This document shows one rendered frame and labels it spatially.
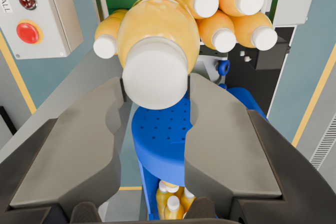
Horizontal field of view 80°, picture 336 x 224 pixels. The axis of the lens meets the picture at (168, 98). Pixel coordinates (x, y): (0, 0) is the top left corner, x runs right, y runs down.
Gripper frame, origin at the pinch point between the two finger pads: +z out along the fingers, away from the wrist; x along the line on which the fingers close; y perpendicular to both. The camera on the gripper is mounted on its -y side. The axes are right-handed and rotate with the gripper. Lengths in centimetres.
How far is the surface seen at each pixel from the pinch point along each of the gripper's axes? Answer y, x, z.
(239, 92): 72, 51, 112
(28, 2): -1.9, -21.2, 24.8
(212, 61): 17.4, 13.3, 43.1
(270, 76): 65, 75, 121
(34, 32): 2.7, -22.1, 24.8
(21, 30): 2.3, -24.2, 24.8
